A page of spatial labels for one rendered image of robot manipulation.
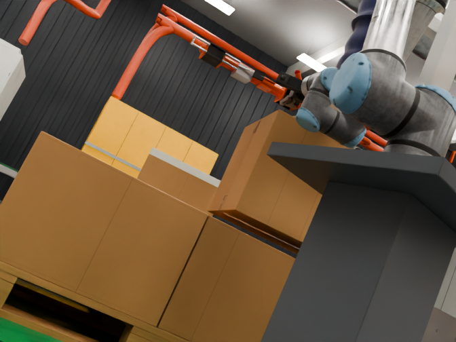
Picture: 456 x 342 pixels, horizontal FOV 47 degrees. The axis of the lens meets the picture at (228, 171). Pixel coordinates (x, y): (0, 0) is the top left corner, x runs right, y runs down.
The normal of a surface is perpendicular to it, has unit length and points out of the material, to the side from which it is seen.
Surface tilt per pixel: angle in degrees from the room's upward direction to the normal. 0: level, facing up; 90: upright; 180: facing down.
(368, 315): 90
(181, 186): 90
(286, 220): 90
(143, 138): 90
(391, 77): 70
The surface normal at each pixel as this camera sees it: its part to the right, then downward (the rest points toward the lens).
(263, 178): 0.28, -0.08
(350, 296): -0.69, -0.44
